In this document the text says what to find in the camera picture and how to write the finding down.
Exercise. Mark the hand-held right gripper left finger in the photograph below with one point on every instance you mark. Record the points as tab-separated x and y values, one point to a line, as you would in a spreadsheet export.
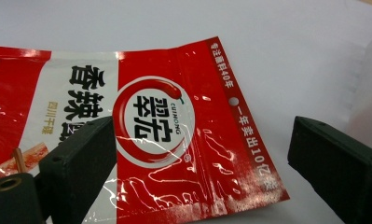
78	161

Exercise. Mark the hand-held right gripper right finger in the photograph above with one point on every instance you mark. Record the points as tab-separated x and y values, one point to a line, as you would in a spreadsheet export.
336	161

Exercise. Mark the red and white seasoning pouch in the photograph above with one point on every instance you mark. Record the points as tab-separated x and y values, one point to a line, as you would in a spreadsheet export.
180	93

